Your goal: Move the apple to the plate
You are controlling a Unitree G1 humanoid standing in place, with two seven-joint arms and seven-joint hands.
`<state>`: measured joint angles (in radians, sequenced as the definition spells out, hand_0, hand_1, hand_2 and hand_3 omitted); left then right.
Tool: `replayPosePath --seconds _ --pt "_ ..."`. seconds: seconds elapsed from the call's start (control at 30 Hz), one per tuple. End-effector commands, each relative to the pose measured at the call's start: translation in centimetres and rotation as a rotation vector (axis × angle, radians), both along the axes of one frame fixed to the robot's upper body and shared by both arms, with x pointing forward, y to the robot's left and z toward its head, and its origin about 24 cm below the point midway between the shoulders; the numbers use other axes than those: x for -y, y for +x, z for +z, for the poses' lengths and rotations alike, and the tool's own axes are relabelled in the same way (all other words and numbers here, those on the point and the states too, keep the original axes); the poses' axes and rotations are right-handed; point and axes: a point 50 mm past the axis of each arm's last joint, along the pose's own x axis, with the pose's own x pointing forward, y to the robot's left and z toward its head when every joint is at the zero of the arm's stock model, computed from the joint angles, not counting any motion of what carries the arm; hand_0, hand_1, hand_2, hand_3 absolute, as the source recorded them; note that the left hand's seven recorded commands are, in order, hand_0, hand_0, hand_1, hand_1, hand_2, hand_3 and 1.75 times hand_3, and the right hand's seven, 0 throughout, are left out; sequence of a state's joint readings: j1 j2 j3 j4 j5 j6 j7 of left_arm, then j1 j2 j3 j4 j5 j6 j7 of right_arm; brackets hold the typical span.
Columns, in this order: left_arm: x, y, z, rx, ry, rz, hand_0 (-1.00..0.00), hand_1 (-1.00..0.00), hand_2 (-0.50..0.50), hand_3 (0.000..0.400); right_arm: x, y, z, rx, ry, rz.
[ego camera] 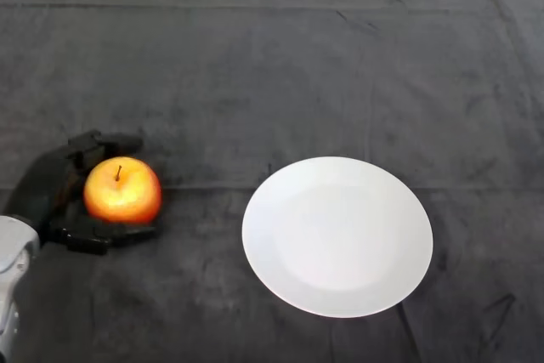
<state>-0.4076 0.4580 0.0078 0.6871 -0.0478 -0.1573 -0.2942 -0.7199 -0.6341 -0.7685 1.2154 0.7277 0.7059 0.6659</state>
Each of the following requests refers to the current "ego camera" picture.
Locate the white round plate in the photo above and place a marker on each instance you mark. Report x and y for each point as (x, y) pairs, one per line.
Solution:
(340, 239)

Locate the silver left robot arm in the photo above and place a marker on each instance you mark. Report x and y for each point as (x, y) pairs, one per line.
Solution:
(13, 261)

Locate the black table cloth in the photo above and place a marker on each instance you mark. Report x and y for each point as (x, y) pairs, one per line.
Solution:
(272, 82)

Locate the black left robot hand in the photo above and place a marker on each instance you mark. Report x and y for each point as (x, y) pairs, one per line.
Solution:
(40, 186)

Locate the red yellow apple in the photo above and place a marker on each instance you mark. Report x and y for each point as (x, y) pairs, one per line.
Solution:
(123, 193)

